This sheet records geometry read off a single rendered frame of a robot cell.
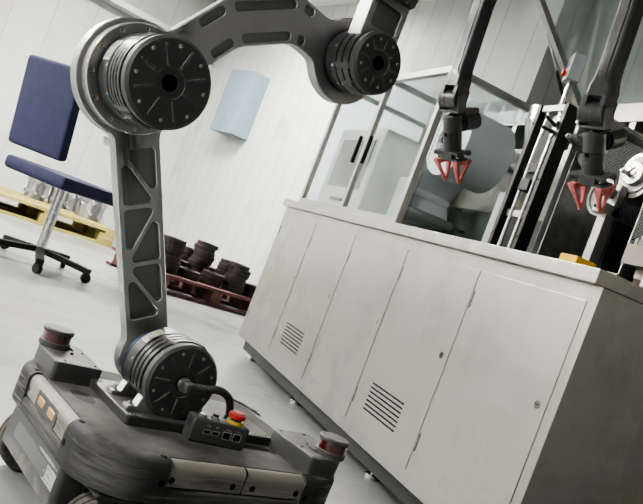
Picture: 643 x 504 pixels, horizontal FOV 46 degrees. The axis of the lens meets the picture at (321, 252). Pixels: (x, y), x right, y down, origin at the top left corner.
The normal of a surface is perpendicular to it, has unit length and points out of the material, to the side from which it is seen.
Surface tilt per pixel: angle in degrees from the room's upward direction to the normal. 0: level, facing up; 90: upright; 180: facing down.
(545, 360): 90
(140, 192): 90
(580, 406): 90
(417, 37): 90
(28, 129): 98
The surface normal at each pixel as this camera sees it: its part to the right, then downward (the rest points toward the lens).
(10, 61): 0.58, 0.22
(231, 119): -0.73, -0.28
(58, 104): -0.48, -0.04
